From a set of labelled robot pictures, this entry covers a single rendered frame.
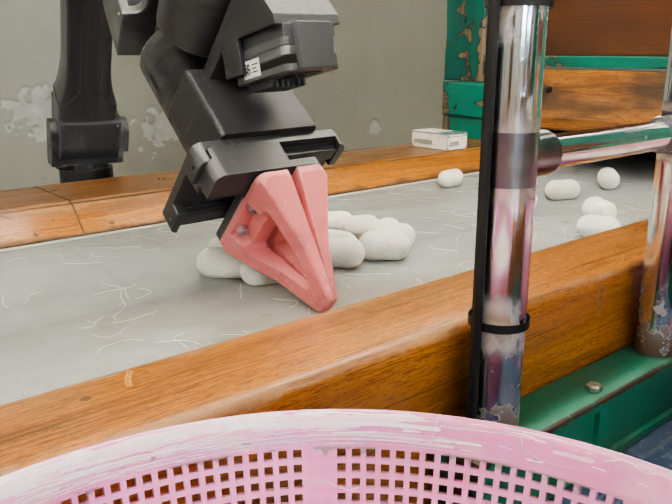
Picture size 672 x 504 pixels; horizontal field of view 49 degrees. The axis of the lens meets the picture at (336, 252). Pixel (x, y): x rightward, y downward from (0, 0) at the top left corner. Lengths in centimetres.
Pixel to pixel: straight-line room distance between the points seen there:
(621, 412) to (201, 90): 29
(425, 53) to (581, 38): 114
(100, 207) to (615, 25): 61
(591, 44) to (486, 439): 75
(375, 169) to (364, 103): 143
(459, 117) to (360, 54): 119
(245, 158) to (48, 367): 15
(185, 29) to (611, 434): 32
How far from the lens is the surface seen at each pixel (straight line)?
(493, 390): 33
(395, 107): 213
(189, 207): 44
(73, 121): 87
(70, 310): 44
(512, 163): 30
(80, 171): 92
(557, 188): 73
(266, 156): 41
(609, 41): 93
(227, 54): 42
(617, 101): 86
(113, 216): 62
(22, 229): 60
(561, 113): 88
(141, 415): 26
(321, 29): 39
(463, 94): 104
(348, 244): 48
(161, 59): 48
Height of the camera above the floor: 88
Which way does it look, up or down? 16 degrees down
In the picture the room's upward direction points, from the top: straight up
